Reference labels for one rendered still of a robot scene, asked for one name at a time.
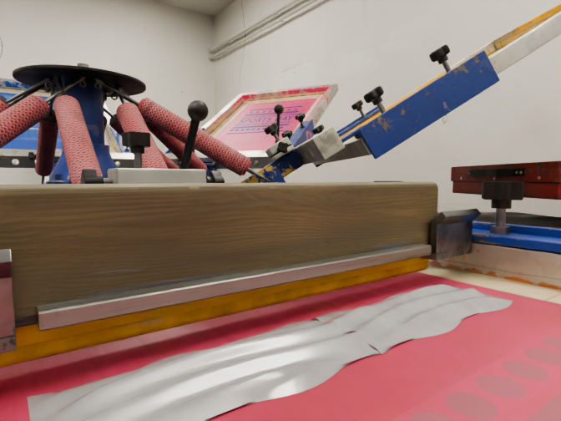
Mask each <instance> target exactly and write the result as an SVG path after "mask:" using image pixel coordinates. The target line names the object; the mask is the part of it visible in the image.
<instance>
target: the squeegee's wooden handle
mask: <svg viewBox="0 0 561 421"><path fill-rule="evenodd" d="M437 199H438V187H437V184H436V183H434V182H296V183H168V184H40V185H0V250H3V249H11V251H12V262H13V297H14V311H15V327H23V326H27V325H33V324H37V323H38V317H37V306H40V305H46V304H51V303H56V302H66V301H71V300H77V299H82V298H87V297H96V296H102V295H108V294H113V293H118V292H127V291H133V290H139V289H144V288H149V287H158V286H163V285H169V284H175V283H180V282H189V281H194V280H200V279H205V278H211V277H216V276H225V275H230V274H236V273H241V272H247V271H256V270H261V269H267V268H272V267H278V266H287V265H292V264H298V263H303V262H308V261H318V260H323V259H329V258H334V257H339V256H349V255H354V254H360V253H365V252H370V251H380V250H385V249H391V248H396V247H401V246H410V245H416V244H426V245H430V243H431V222H432V220H433V219H434V218H435V217H436V216H437Z"/></svg>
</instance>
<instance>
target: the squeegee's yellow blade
mask: <svg viewBox="0 0 561 421"><path fill-rule="evenodd" d="M424 261H428V259H424V258H421V257H417V258H412V259H408V260H404V261H396V262H392V263H387V264H382V265H378V266H370V267H366V268H362V269H357V270H353V271H344V272H340V273H336V274H331V275H327V276H319V277H315V278H311V279H306V280H301V281H297V282H289V283H285V284H280V285H276V286H272V287H264V288H259V289H255V290H250V291H246V292H238V293H234V294H230V295H225V296H220V297H212V298H208V299H204V300H199V301H195V302H187V303H183V304H178V305H173V306H169V307H161V308H157V309H153V310H148V311H144V312H136V313H131V314H127V315H123V316H118V317H111V318H106V319H102V320H97V321H92V322H85V323H80V324H76V325H72V326H67V327H60V328H54V329H50V330H46V331H39V329H38V324H33V325H27V326H23V327H16V342H17V347H20V346H24V345H28V344H33V343H37V342H44V341H48V340H53V339H56V338H61V337H68V336H72V335H76V334H80V333H85V332H92V331H96V330H100V329H105V328H108V327H116V326H120V325H124V324H128V323H132V322H140V321H143V320H148V319H152V318H156V317H163V316H168V315H172V314H176V313H180V312H187V311H192V310H195V309H200V308H204V307H212V306H215V305H220V304H224V303H228V302H235V301H239V300H244V299H247V298H252V297H259V296H264V295H267V294H271V293H276V292H283V291H287V290H291V289H296V288H300V287H307V286H311V285H315V284H319V283H323V282H331V281H335V280H339V279H343V278H348V277H352V276H359V275H363V274H367V273H371V272H375V271H383V270H387V269H391V268H395V267H399V266H406V265H411V264H415V263H419V262H424Z"/></svg>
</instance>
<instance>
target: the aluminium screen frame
mask: <svg viewBox="0 0 561 421"><path fill-rule="evenodd" d="M471 247H472V252H471V253H470V254H466V255H462V256H455V257H450V258H447V259H442V260H438V261H433V260H428V264H432V265H436V266H444V267H448V268H452V269H457V270H462V271H470V272H474V273H478V274H483V275H487V276H495V277H499V278H503V279H508V280H512V281H516V282H524V283H528V284H533V285H537V286H541V287H550V288H554V289H559V290H561V253H557V252H550V251H538V250H532V249H525V248H519V247H512V246H500V245H494V244H488V243H481V242H475V241H472V246H471Z"/></svg>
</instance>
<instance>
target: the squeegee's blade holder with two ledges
mask: <svg viewBox="0 0 561 421"><path fill-rule="evenodd" d="M431 251H432V246H431V245H426V244H416V245H410V246H401V247H396V248H391V249H385V250H380V251H370V252H365V253H360V254H354V255H349V256H339V257H334V258H329V259H323V260H318V261H308V262H303V263H298V264H292V265H287V266H278V267H272V268H267V269H261V270H256V271H247V272H241V273H236V274H230V275H225V276H216V277H211V278H205V279H200V280H194V281H189V282H180V283H175V284H169V285H163V286H158V287H149V288H144V289H139V290H133V291H127V292H118V293H113V294H108V295H102V296H96V297H87V298H82V299H77V300H71V301H66V302H56V303H51V304H46V305H40V306H37V317H38V329H39V331H46V330H50V329H54V328H60V327H67V326H72V325H76V324H80V323H85V322H92V321H97V320H102V319H106V318H111V317H118V316H123V315H127V314H131V313H136V312H144V311H148V310H153V309H157V308H161V307H169V306H173V305H178V304H183V303H187V302H195V301H199V300H204V299H208V298H212V297H220V296H225V295H230V294H234V293H238V292H246V291H250V290H255V289H259V288H264V287H272V286H276V285H280V284H285V283H289V282H297V281H301V280H306V279H311V278H315V277H319V276H327V275H331V274H336V273H340V272H344V271H353V270H357V269H362V268H366V267H370V266H378V265H382V264H387V263H392V262H396V261H404V260H408V259H412V258H417V257H421V256H430V255H431Z"/></svg>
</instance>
